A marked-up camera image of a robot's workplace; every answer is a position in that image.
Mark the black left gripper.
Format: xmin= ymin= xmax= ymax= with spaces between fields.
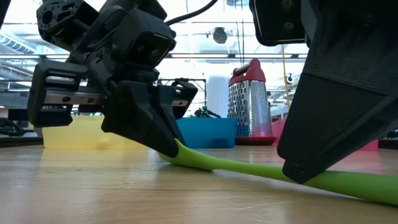
xmin=27 ymin=52 xmax=199 ymax=158

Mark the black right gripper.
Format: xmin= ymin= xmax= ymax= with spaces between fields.
xmin=300 ymin=0 xmax=398 ymax=96

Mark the green silicone spatula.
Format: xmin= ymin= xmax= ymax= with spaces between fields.
xmin=158 ymin=139 xmax=398 ymax=208

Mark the blue plastic bin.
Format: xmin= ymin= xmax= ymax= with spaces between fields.
xmin=175 ymin=117 xmax=239 ymax=149

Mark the pink plastic bin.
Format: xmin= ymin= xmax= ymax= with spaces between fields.
xmin=272 ymin=117 xmax=379 ymax=152

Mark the yellow plastic bin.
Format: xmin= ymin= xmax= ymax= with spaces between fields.
xmin=42 ymin=115 xmax=141 ymax=149

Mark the red-topped metal box grater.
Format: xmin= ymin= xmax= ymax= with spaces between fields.
xmin=226 ymin=58 xmax=277 ymax=146

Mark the black background monitor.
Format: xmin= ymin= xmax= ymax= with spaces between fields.
xmin=7 ymin=108 xmax=29 ymax=121

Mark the yellow hanging cable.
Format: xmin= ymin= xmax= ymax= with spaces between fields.
xmin=281 ymin=45 xmax=292 ymax=110

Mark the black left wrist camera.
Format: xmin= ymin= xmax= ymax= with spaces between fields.
xmin=111 ymin=8 xmax=177 ymax=68

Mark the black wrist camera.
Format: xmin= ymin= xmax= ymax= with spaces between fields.
xmin=248 ymin=0 xmax=307 ymax=47
xmin=111 ymin=8 xmax=177 ymax=68

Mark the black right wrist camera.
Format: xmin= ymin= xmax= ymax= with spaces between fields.
xmin=248 ymin=0 xmax=307 ymax=47

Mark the black hanging cable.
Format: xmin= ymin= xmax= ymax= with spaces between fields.
xmin=234 ymin=0 xmax=246 ymax=58

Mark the black aluminium table frame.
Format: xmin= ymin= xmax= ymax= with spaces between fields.
xmin=0 ymin=136 xmax=398 ymax=149

